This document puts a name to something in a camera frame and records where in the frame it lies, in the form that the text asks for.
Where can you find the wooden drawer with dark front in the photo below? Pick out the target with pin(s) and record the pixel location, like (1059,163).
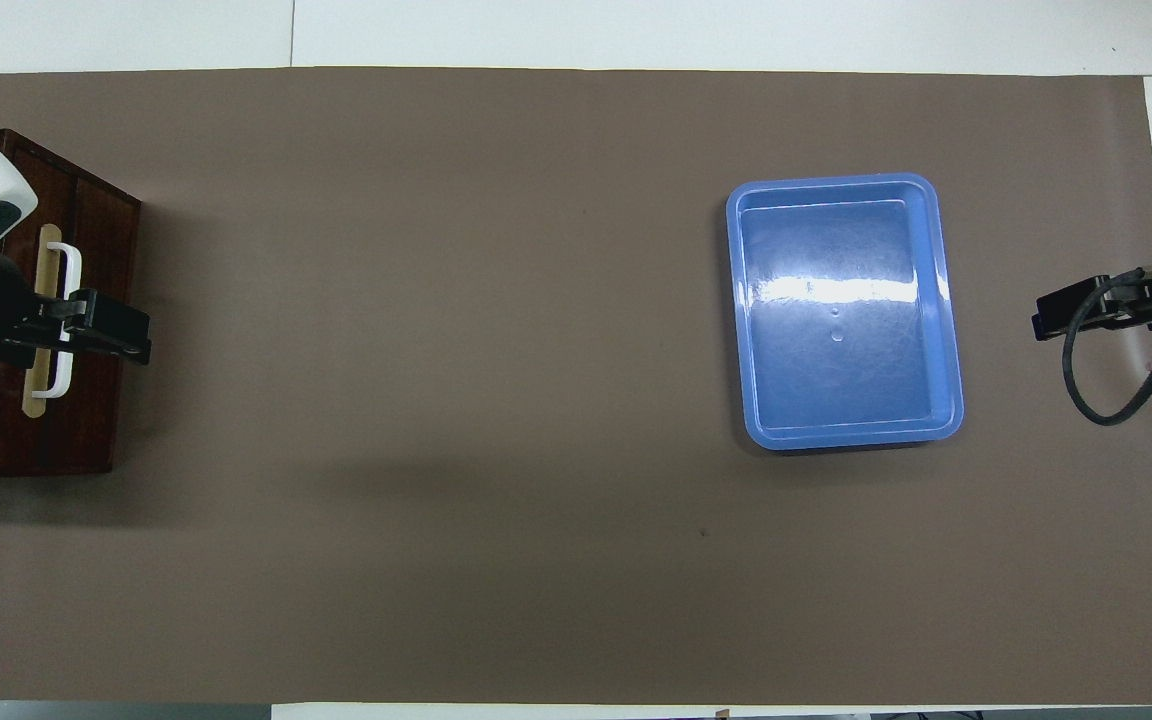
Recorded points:
(101,420)

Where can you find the blue plastic tray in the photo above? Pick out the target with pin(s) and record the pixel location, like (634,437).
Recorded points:
(846,330)

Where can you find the brown paper table mat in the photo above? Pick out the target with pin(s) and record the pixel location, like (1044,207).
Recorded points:
(436,400)

